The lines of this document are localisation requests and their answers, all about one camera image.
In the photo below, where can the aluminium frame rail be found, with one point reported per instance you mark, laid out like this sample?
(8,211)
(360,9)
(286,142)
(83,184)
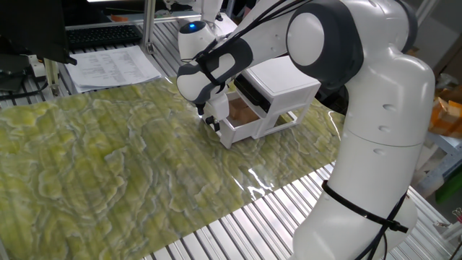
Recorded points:
(108,22)

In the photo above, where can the aluminium table frame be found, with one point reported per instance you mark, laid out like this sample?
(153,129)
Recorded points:
(447,144)

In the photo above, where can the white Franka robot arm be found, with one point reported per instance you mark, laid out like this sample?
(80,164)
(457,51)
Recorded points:
(379,126)

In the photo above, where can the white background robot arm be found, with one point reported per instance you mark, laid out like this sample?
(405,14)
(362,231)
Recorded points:
(211,9)

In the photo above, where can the green marble pattern mat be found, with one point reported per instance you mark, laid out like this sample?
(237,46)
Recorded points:
(108,162)

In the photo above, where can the white drawer with knob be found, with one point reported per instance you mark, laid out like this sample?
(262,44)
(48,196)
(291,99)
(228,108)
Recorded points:
(234,135)

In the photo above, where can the small orange item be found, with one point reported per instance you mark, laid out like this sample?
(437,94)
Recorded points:
(119,18)

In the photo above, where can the black computer keyboard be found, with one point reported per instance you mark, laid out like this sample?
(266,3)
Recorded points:
(103,36)

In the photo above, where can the short aluminium frame post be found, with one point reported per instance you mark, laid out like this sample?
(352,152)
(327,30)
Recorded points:
(52,77)

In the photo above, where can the yellow orange boxes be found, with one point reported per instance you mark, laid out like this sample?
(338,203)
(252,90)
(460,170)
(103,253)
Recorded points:
(447,115)

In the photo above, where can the black round drawer knob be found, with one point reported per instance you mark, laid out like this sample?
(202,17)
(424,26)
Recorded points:
(209,120)

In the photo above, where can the brown wooden block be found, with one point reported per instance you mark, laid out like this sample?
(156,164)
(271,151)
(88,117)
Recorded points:
(248,115)
(238,106)

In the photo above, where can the white plastic drawer cabinet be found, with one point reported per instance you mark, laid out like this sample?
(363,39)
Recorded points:
(285,77)

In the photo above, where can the green item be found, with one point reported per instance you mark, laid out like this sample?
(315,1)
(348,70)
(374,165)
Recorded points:
(451,187)

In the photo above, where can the printed white paper stack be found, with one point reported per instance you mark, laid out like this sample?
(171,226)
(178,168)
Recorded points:
(108,68)

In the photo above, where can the white power strip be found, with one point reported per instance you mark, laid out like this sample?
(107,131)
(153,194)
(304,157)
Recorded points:
(36,66)

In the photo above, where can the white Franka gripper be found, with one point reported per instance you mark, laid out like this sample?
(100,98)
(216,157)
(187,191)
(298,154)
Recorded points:
(218,108)

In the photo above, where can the black computer monitor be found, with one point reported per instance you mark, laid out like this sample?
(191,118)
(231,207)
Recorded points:
(32,25)

